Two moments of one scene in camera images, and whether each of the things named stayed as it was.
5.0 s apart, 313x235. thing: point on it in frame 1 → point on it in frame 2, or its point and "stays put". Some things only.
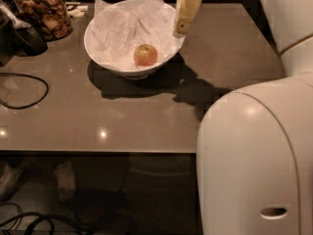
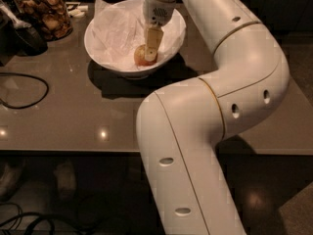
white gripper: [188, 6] → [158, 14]
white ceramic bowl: [133, 37] stays put
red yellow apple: [145, 55] stays put
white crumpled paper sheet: [118, 30] stays put
